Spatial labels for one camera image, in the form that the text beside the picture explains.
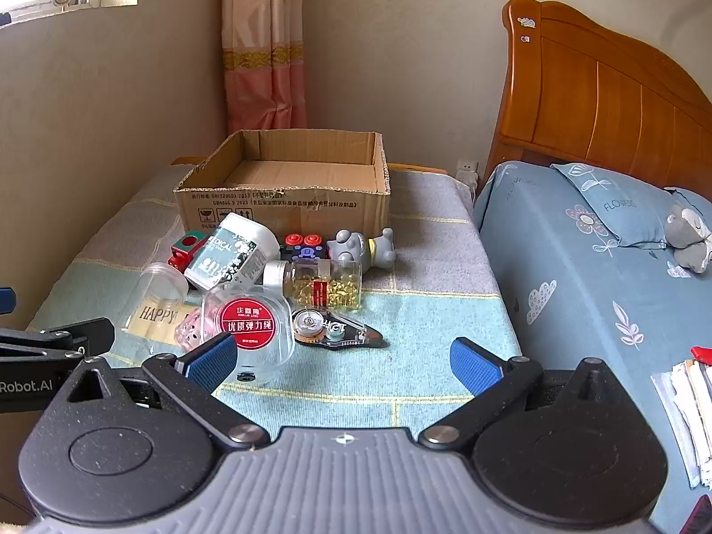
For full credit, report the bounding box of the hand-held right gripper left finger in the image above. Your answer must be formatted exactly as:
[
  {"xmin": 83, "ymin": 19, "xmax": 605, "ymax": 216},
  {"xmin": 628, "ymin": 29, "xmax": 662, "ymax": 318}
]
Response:
[{"xmin": 67, "ymin": 332, "xmax": 271, "ymax": 453}]

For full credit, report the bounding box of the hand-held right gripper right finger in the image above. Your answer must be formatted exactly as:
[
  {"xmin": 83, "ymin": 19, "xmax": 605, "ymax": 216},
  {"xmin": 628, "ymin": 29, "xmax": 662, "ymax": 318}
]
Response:
[{"xmin": 418, "ymin": 337, "xmax": 627, "ymax": 451}]

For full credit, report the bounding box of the clear round container red label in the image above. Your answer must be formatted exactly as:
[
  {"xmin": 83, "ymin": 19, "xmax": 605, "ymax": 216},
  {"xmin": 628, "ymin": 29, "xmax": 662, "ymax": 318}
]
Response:
[{"xmin": 177, "ymin": 283, "xmax": 295, "ymax": 384}]

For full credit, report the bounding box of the clear plastic jar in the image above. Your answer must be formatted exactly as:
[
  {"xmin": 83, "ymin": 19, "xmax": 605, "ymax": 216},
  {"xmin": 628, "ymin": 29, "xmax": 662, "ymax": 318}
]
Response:
[{"xmin": 114, "ymin": 263, "xmax": 193, "ymax": 357}]

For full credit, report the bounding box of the correction tape dispenser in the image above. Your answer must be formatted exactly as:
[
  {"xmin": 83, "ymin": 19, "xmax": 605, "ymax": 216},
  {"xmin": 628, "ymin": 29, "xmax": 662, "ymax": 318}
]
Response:
[{"xmin": 291, "ymin": 307, "xmax": 386, "ymax": 350}]

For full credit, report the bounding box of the yellow capsule bottle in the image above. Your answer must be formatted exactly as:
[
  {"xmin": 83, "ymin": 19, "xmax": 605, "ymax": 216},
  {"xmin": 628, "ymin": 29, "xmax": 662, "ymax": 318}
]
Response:
[{"xmin": 263, "ymin": 259, "xmax": 364, "ymax": 309}]

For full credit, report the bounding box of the red black toy block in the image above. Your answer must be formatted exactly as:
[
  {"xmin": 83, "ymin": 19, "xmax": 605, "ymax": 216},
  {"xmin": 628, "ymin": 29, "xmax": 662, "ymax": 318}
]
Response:
[{"xmin": 278, "ymin": 232, "xmax": 329, "ymax": 261}]

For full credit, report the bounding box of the cardboard box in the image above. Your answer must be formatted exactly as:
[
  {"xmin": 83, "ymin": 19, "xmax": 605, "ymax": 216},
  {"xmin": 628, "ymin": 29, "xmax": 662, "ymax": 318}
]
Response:
[{"xmin": 174, "ymin": 129, "xmax": 392, "ymax": 241}]

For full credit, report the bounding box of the pink dotted toy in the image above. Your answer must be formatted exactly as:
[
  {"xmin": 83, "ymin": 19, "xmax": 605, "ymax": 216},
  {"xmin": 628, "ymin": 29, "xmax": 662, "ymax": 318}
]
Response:
[{"xmin": 178, "ymin": 308, "xmax": 215, "ymax": 348}]

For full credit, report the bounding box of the white bottle green label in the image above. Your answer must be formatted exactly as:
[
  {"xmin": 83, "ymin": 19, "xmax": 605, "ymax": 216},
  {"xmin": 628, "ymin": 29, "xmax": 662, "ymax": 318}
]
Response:
[{"xmin": 183, "ymin": 212, "xmax": 280, "ymax": 291}]

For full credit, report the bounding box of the blue floral bed sheet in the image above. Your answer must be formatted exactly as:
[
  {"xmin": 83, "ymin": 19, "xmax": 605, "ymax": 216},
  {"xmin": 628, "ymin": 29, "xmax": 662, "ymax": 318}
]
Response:
[{"xmin": 473, "ymin": 160, "xmax": 712, "ymax": 534}]

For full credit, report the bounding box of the grey elephant figurine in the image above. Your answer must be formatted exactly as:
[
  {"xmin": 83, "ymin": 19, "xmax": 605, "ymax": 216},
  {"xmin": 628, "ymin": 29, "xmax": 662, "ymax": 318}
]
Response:
[{"xmin": 325, "ymin": 227, "xmax": 397, "ymax": 273}]

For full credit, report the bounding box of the wooden table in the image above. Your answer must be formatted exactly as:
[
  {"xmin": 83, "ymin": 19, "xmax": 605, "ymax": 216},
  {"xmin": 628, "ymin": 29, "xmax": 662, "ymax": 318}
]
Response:
[{"xmin": 170, "ymin": 156, "xmax": 449, "ymax": 177}]

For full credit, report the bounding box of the blue floral pillow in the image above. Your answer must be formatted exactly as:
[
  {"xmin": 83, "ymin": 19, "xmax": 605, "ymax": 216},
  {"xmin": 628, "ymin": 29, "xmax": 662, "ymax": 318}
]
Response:
[{"xmin": 550, "ymin": 162, "xmax": 712, "ymax": 250}]

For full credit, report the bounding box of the stack of papers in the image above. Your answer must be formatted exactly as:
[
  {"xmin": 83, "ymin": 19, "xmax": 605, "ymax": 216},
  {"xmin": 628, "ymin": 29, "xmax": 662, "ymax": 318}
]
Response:
[{"xmin": 651, "ymin": 359, "xmax": 712, "ymax": 490}]

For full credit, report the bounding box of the grey plush toy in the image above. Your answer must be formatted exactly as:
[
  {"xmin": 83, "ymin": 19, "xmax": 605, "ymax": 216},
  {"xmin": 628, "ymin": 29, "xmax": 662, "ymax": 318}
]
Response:
[{"xmin": 664, "ymin": 204, "xmax": 712, "ymax": 275}]

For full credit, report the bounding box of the wooden bed headboard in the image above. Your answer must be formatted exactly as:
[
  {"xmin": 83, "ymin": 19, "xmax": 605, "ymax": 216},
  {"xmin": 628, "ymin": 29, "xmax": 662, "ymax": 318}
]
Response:
[{"xmin": 484, "ymin": 0, "xmax": 712, "ymax": 193}]

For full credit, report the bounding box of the pink curtain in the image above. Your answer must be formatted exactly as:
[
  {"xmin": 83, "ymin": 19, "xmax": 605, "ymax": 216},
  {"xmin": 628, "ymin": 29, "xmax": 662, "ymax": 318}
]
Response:
[{"xmin": 221, "ymin": 0, "xmax": 308, "ymax": 133}]

